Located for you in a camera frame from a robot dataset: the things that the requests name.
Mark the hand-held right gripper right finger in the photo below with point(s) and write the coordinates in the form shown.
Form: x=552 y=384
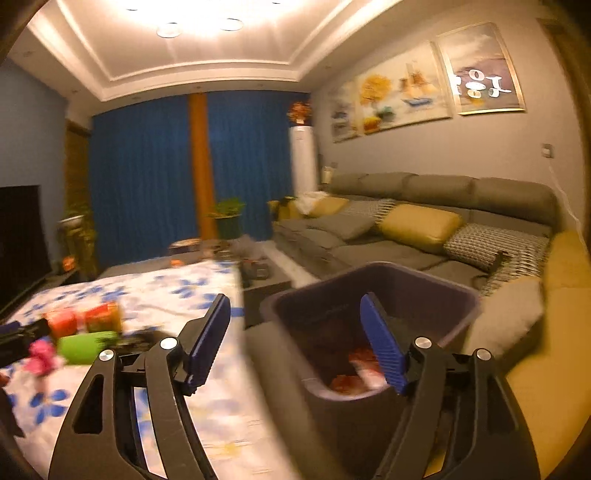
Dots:
x=385 y=350

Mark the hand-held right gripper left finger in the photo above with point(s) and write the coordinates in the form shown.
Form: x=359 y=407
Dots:
x=207 y=341

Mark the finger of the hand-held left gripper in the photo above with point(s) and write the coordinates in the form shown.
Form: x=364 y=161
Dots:
x=32 y=328
x=16 y=350

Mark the pink plastic bag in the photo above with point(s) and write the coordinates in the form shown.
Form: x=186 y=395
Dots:
x=44 y=360

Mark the red plastic wrapper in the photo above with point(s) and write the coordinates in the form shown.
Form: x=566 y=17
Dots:
x=62 y=323

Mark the red white plastic bag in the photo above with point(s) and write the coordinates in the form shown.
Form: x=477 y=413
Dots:
x=350 y=384

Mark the green corrugated cup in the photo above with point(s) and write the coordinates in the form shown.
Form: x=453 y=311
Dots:
x=85 y=347

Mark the dark grey plastic bin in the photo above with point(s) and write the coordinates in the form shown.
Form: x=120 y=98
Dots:
x=323 y=323

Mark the black plastic bag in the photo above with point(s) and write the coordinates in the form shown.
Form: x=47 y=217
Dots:
x=138 y=340

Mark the red paper cup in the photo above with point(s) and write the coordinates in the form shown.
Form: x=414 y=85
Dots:
x=102 y=317

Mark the grey television cabinet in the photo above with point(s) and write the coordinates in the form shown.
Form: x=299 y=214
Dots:
x=69 y=279

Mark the blue floral tablecloth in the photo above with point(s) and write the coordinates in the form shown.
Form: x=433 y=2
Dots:
x=231 y=415

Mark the black television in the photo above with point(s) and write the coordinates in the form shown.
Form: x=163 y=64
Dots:
x=23 y=249

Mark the book stack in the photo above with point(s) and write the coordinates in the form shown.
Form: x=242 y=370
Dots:
x=185 y=245

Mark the trailing potted plant on stand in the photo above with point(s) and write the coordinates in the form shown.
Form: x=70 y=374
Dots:
x=78 y=230

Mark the plump grey cushion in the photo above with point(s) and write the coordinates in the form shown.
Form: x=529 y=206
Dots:
x=503 y=318

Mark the potted plant in green pot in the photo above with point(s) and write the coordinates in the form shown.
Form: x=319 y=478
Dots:
x=227 y=217

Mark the large yellow cushion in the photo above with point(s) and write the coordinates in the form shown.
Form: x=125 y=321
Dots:
x=420 y=228

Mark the flat grey cushion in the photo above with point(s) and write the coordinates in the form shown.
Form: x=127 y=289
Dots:
x=341 y=226

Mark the small black white patterned cushion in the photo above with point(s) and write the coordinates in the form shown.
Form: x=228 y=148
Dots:
x=369 y=210

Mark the fine houndstooth cushion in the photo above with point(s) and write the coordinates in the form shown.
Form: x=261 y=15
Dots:
x=517 y=279

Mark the black garment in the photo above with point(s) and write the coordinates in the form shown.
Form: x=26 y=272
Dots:
x=280 y=208

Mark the large black white patterned cushion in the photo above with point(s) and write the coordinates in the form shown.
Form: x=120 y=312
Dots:
x=494 y=242

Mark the small yellow cushion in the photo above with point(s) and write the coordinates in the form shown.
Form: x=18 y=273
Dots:
x=328 y=206

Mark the white clothes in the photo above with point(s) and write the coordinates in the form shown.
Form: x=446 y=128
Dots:
x=311 y=201

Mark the blue curtain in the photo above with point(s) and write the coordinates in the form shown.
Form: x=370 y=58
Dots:
x=258 y=161
x=143 y=184

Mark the grey yellow sectional sofa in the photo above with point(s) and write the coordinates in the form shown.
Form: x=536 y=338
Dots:
x=438 y=189

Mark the orange curtain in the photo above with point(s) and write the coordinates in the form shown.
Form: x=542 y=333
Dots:
x=203 y=170

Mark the white jug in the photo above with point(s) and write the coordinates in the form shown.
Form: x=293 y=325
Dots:
x=327 y=176

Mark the white floor air conditioner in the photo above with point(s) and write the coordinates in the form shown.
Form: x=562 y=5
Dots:
x=304 y=161

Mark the small landscape painting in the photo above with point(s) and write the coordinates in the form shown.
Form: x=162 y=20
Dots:
x=344 y=115

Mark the red gold flower arrangement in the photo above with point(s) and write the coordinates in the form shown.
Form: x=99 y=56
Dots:
x=298 y=113

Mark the sailing ship painting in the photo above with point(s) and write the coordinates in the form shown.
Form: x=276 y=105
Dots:
x=401 y=90

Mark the purple sky painting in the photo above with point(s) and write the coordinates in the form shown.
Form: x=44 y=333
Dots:
x=482 y=69

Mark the wall socket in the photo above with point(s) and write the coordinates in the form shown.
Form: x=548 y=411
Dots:
x=547 y=151

